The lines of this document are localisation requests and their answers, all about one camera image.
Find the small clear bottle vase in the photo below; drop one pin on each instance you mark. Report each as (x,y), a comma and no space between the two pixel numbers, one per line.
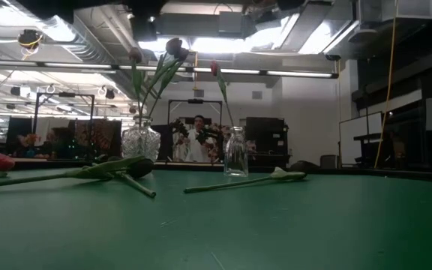
(235,153)

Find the textured round crystal vase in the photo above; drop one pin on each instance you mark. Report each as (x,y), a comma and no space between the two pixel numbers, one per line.
(141,144)

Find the person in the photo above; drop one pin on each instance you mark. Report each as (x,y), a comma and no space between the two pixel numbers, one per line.
(197,150)

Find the black cabinet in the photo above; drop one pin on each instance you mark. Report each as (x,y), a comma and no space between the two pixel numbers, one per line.
(266,138)

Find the black chair back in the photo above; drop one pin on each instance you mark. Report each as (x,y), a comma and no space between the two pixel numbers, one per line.
(304,165)

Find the green table mat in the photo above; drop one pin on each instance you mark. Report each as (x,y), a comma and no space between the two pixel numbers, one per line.
(216,232)

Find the dark patterned cloth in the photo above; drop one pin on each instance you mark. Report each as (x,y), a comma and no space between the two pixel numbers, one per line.
(105,137)

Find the grey bin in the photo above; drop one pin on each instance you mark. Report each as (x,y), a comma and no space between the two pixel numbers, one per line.
(328,161)

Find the whiteboard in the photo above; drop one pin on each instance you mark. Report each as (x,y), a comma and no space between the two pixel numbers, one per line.
(358,138)

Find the background flower bouquet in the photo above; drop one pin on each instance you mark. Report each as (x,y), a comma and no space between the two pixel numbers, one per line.
(28,142)

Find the black monitor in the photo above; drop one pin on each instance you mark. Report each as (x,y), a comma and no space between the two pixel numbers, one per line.
(19,129)

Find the black station frame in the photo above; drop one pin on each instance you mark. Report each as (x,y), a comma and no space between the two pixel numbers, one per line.
(195,101)
(66,94)

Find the wall vent grille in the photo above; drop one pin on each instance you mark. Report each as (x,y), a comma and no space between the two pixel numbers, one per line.
(199,93)
(257,95)

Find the black ceiling camera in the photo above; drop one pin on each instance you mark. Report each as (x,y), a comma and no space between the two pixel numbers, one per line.
(332,57)

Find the ribbed silver air duct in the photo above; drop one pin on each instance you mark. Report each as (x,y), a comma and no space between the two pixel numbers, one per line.
(92,52)

